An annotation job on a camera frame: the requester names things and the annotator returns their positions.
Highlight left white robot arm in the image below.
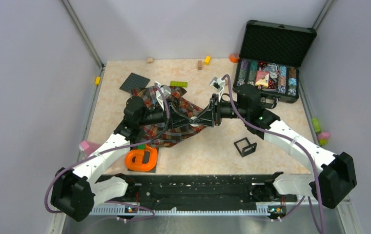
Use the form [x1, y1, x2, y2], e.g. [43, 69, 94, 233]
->
[45, 96, 196, 221]

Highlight green lego brick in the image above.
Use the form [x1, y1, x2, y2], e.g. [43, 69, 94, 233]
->
[170, 81, 188, 88]

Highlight black aluminium case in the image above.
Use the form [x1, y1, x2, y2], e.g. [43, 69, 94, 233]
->
[232, 20, 317, 103]

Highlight brown wooden block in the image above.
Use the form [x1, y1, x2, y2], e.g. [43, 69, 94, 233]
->
[197, 60, 203, 70]

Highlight green and pink blocks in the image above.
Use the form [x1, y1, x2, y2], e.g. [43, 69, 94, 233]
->
[311, 117, 331, 146]

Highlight black wire frame cube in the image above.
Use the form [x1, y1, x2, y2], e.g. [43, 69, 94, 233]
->
[233, 137, 258, 157]

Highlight plaid flannel shirt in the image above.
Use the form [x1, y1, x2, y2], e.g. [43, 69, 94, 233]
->
[131, 86, 205, 148]

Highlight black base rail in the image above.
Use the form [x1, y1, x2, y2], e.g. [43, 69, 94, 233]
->
[113, 174, 298, 211]

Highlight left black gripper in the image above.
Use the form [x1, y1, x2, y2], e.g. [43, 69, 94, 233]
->
[138, 98, 193, 131]

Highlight yellow block near wall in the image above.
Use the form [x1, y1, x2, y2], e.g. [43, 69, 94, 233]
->
[95, 77, 101, 85]

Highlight dark grey lego baseplate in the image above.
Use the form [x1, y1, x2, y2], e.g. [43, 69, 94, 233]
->
[119, 73, 150, 94]

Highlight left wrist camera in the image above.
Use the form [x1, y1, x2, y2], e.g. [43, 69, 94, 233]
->
[154, 82, 171, 106]

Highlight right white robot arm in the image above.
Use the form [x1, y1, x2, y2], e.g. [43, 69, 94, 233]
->
[192, 84, 357, 209]

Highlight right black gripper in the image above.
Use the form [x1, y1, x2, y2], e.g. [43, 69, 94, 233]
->
[193, 94, 248, 128]

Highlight yellow lego brick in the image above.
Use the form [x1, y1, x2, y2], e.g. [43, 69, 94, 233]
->
[204, 56, 211, 65]

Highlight pink foam block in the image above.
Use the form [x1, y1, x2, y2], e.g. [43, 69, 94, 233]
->
[79, 140, 100, 156]

